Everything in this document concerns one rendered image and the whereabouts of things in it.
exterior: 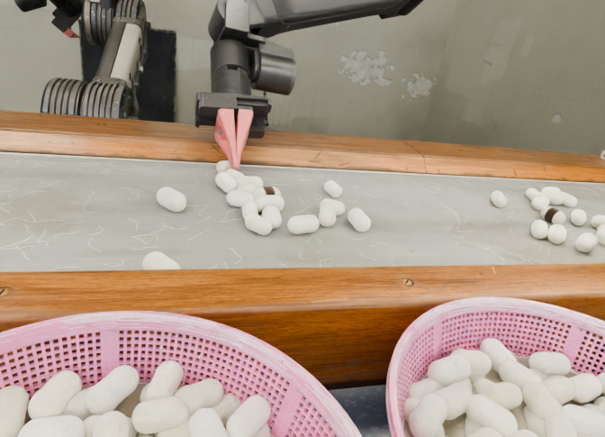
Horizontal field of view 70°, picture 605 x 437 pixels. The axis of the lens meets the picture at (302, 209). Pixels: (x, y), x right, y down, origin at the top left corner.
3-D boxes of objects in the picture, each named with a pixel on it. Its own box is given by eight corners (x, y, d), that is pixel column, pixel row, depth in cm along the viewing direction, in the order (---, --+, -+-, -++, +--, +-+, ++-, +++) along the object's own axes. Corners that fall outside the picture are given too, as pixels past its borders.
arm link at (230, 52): (206, 57, 67) (214, 30, 63) (248, 66, 70) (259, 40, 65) (207, 93, 64) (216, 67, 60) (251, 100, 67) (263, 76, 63)
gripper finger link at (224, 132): (275, 157, 56) (269, 99, 60) (220, 155, 54) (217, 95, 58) (266, 182, 62) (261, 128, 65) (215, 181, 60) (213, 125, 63)
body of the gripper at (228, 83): (273, 107, 59) (268, 66, 62) (196, 102, 56) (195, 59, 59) (264, 134, 65) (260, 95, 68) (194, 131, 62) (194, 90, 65)
